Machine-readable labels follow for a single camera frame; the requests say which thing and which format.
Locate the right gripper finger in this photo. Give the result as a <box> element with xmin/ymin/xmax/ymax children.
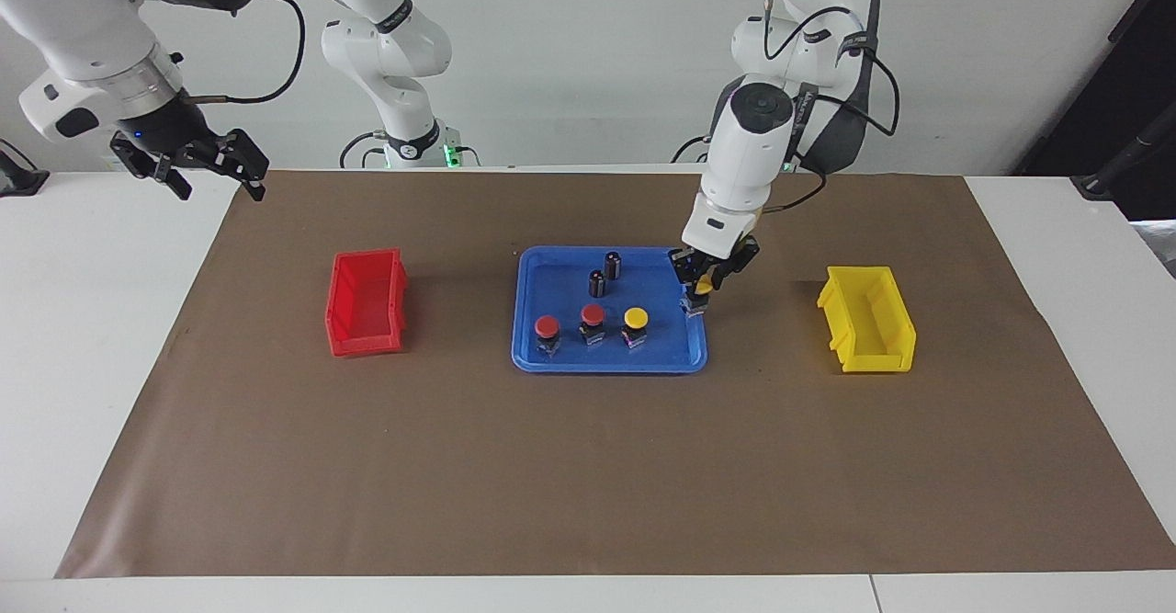
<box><xmin>110</xmin><ymin>133</ymin><xmax>192</xmax><ymax>200</ymax></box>
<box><xmin>216</xmin><ymin>129</ymin><xmax>269</xmax><ymax>202</ymax></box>

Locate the blue plastic tray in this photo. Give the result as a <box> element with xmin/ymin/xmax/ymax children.
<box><xmin>511</xmin><ymin>245</ymin><xmax>709</xmax><ymax>375</ymax></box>

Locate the yellow plastic bin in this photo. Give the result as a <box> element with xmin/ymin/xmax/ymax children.
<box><xmin>817</xmin><ymin>266</ymin><xmax>918</xmax><ymax>374</ymax></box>

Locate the brown paper table mat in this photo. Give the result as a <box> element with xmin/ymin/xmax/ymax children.
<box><xmin>55</xmin><ymin>170</ymin><xmax>1176</xmax><ymax>579</ymax></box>

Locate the red plastic bin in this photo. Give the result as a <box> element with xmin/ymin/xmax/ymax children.
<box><xmin>325</xmin><ymin>247</ymin><xmax>409</xmax><ymax>358</ymax></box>

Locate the black stand pole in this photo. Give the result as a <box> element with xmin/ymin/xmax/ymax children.
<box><xmin>1073</xmin><ymin>103</ymin><xmax>1176</xmax><ymax>202</ymax></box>

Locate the black base cable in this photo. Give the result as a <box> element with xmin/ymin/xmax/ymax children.
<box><xmin>340</xmin><ymin>131</ymin><xmax>387</xmax><ymax>169</ymax></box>
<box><xmin>673</xmin><ymin>94</ymin><xmax>750</xmax><ymax>165</ymax></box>

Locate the black clamp mount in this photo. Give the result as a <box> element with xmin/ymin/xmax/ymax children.
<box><xmin>0</xmin><ymin>140</ymin><xmax>50</xmax><ymax>197</ymax></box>

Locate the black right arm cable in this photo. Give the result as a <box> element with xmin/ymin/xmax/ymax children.
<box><xmin>179</xmin><ymin>0</ymin><xmax>334</xmax><ymax>105</ymax></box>

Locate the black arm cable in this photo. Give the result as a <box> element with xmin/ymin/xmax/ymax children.
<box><xmin>763</xmin><ymin>0</ymin><xmax>901</xmax><ymax>214</ymax></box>
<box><xmin>179</xmin><ymin>0</ymin><xmax>334</xmax><ymax>105</ymax></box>

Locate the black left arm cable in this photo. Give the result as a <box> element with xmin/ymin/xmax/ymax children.
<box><xmin>763</xmin><ymin>0</ymin><xmax>901</xmax><ymax>214</ymax></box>

